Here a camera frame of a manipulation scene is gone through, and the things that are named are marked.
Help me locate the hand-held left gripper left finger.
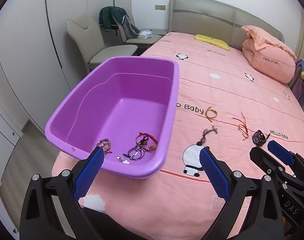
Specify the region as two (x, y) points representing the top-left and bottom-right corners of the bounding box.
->
(19, 146), (110, 240)

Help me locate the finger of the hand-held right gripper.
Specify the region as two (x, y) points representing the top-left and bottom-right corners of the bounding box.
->
(267, 140), (304, 180)
(250, 146), (295, 183)

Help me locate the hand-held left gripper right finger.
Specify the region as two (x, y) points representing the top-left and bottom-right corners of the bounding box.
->
(199, 147), (285, 240)

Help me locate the multicolour beaded bracelet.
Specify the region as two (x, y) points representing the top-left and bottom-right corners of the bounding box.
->
(96, 138), (113, 154)

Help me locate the dark cord bracelet silver charm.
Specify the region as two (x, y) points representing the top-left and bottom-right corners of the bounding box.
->
(117, 140), (147, 165)

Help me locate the purple plastic tub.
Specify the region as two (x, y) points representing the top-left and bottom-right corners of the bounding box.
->
(45, 56), (180, 180)

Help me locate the black wristwatch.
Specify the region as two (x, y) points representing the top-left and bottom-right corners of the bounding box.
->
(252, 130), (271, 147)

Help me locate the purple fuzzy garment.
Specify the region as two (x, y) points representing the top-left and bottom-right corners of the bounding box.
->
(290, 58), (304, 108)

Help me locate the pink panda print bedsheet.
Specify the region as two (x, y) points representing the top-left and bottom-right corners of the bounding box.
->
(52, 31), (304, 240)

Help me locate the pink folded quilt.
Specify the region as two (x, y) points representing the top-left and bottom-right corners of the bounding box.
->
(240, 25), (297, 84)

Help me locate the white wardrobe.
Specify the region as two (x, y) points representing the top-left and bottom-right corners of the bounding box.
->
(0, 22), (75, 240)

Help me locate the yellow pillow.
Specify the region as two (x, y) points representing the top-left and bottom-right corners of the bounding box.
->
(194, 34), (230, 51)

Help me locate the beige upholstered chair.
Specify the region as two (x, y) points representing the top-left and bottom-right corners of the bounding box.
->
(117, 9), (143, 46)
(66, 14), (138, 72)

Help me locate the white tissue pack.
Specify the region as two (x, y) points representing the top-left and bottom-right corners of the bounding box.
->
(138, 30), (153, 40)

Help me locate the grey garment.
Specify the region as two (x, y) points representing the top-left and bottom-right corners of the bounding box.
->
(117, 12), (140, 40)

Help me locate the beige padded headboard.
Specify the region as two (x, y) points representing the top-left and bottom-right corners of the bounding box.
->
(168, 0), (285, 53)

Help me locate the red and yellow string bracelet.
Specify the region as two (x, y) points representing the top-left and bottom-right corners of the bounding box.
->
(232, 112), (250, 140)

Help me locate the brown cord necklace with charm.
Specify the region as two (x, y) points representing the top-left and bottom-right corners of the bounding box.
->
(200, 126), (220, 144)

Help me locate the yellow brown braided bracelet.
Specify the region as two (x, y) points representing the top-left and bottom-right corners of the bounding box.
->
(205, 107), (218, 123)

